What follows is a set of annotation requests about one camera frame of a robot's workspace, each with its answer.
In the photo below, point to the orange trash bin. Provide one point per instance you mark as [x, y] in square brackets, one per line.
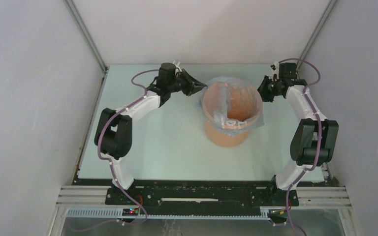
[229, 117]

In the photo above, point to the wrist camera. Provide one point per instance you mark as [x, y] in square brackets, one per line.
[274, 76]
[178, 69]

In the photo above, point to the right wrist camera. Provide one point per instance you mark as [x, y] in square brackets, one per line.
[274, 76]

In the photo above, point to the aluminium frame post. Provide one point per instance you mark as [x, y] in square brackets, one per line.
[83, 29]
[319, 27]

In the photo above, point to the white slotted cable duct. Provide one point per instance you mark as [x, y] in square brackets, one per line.
[120, 213]

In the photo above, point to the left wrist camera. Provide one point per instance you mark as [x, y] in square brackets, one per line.
[178, 69]

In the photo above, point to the circuit board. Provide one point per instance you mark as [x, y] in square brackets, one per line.
[130, 212]
[277, 213]

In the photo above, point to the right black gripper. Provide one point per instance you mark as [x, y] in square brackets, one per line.
[262, 90]

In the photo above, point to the right aluminium frame post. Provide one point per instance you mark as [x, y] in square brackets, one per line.
[319, 27]

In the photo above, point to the left circuit board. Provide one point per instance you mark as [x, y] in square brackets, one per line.
[130, 212]

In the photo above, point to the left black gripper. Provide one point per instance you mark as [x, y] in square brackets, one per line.
[189, 91]

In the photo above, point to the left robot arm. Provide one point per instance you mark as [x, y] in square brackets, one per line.
[113, 137]

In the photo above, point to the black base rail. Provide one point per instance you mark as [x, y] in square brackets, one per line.
[202, 197]

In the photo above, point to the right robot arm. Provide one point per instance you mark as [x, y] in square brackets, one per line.
[315, 137]

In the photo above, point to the right circuit board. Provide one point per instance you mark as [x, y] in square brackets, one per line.
[277, 213]

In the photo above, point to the blue plastic trash bag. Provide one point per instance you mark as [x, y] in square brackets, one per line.
[231, 104]

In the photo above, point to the left aluminium frame post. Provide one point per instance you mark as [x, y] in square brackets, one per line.
[83, 29]

